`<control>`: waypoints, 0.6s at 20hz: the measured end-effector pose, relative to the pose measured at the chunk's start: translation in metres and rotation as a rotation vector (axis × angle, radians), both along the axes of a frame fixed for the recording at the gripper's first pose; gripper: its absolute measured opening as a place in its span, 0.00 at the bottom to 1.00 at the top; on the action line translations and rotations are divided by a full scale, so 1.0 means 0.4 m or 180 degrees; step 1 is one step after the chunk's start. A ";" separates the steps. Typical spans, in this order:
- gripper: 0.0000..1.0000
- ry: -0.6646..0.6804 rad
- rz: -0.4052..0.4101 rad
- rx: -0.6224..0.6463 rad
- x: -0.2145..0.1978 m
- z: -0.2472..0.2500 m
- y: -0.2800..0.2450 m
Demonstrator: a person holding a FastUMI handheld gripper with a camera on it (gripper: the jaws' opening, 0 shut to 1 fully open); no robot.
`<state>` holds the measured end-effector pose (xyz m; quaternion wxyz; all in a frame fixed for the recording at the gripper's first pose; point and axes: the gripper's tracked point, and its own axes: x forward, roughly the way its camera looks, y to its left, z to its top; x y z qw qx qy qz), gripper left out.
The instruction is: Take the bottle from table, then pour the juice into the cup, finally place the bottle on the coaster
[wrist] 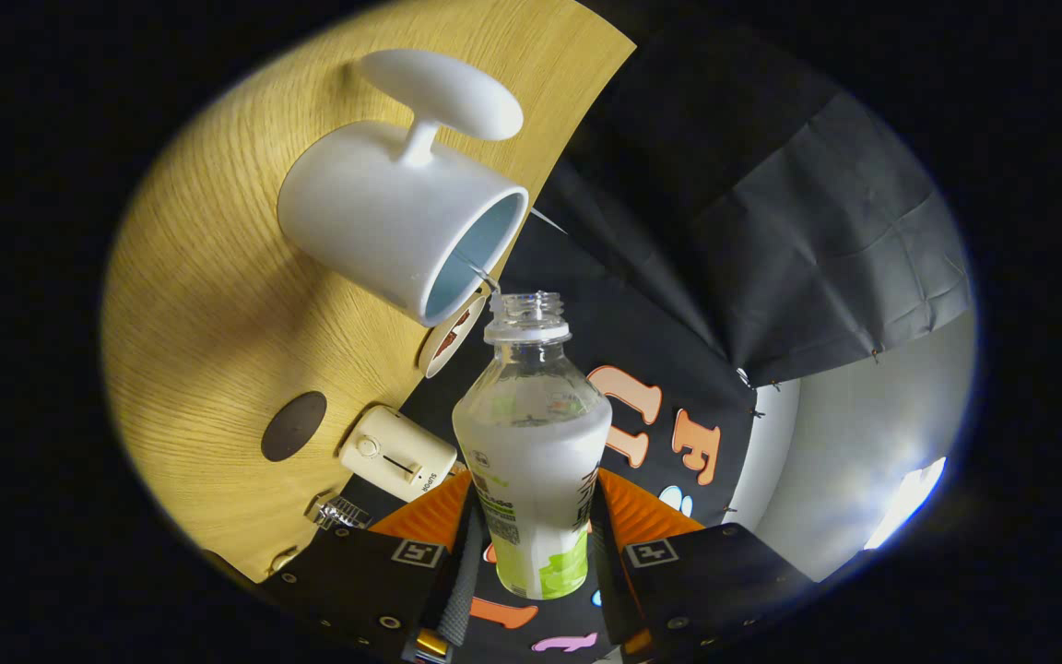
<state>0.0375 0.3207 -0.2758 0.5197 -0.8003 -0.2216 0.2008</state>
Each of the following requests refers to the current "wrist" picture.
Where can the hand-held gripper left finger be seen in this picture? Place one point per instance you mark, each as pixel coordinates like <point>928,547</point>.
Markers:
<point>365,581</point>

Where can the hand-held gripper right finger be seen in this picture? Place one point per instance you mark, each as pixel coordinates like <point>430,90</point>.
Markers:
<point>715,581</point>

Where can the dark round coaster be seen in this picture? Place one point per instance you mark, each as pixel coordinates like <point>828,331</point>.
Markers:
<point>294,426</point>

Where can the clear juice bottle green label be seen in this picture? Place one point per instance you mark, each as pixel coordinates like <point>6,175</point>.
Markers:
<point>531,461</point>

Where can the white cup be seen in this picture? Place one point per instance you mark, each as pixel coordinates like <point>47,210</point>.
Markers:
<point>374,212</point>

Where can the clear glass straw holder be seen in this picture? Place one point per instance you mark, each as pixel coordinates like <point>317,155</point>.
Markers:
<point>342,512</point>

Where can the white toaster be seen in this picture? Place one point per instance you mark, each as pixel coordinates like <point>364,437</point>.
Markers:
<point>397,452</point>

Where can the large ceiling light panel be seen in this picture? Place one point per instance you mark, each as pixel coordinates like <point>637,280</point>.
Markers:
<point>904,503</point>

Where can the white dish of red snack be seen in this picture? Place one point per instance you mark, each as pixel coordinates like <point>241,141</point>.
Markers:
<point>443,346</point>

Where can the wooden table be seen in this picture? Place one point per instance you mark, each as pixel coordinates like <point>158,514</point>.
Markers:
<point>208,304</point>

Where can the black backdrop cloth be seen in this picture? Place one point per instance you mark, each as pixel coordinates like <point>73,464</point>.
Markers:
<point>817,240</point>

